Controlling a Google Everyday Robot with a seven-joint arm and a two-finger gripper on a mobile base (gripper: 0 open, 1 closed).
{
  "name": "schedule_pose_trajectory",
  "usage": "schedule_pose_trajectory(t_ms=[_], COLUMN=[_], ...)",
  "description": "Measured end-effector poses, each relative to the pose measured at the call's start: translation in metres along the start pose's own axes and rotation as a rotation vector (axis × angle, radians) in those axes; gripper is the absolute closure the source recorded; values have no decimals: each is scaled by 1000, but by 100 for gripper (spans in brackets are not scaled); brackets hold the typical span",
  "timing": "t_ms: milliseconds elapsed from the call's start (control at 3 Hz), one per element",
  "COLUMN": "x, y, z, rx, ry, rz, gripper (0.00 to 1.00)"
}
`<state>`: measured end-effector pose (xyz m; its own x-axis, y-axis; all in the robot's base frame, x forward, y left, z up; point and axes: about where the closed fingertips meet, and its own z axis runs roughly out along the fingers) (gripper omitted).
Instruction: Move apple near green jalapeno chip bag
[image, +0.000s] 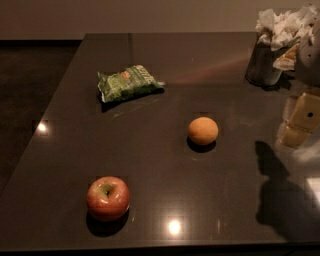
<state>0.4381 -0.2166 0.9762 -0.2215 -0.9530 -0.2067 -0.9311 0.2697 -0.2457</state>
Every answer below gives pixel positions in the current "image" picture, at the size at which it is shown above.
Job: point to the orange fruit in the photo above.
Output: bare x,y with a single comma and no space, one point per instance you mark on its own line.
203,131

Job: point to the white crumpled napkins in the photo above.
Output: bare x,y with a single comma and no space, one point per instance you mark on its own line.
285,31

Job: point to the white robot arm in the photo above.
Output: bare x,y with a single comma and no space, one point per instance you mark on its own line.
307,67

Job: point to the red green apple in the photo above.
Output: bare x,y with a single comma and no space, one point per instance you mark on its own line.
108,199

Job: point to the green jalapeno chip bag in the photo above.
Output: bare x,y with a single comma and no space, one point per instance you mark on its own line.
132,82

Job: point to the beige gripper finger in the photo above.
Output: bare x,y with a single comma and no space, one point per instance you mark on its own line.
301,117

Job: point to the metal cup container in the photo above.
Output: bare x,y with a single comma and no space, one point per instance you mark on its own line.
260,70

